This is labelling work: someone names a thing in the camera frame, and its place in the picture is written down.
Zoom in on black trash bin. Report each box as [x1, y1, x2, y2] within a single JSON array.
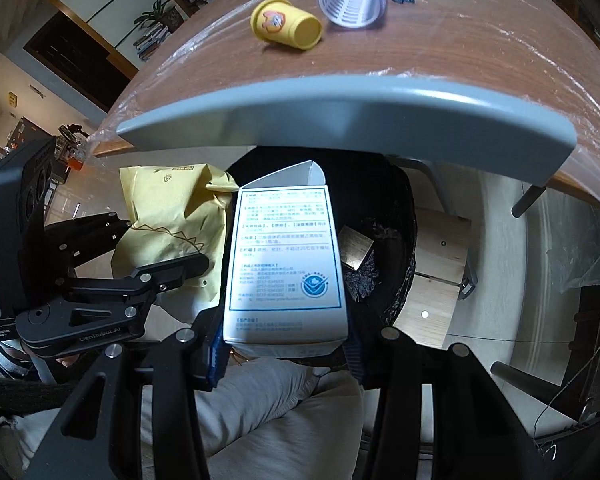
[[225, 147, 421, 353]]

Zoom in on person's legs in grey trousers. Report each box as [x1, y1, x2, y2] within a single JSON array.
[[0, 359, 367, 480]]

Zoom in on yellow paper envelope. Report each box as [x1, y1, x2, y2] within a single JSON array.
[[111, 162, 241, 326]]

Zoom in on stack of books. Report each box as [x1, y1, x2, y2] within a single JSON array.
[[132, 27, 173, 61]]

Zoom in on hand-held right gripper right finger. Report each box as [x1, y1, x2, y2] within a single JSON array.
[[342, 327, 576, 480]]

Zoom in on grey chair with wooden seat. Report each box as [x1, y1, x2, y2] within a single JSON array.
[[115, 67, 578, 351]]

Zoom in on yellow paper cup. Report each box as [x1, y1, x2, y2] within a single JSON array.
[[250, 0, 324, 51]]

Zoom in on white medicine box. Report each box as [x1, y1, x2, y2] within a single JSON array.
[[222, 160, 350, 359]]

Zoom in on dark knit cloth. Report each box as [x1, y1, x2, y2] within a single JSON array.
[[0, 374, 78, 416]]

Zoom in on brown cardboard piece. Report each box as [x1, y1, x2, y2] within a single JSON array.
[[337, 226, 375, 272]]

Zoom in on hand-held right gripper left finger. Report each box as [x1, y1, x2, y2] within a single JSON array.
[[22, 310, 236, 480]]

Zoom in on leafy plant in square pot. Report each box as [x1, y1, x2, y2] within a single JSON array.
[[132, 0, 186, 36]]

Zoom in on person's left hand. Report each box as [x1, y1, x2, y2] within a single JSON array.
[[2, 342, 81, 377]]

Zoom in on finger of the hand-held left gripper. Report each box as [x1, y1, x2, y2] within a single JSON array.
[[40, 212, 134, 282], [60, 252, 210, 312]]

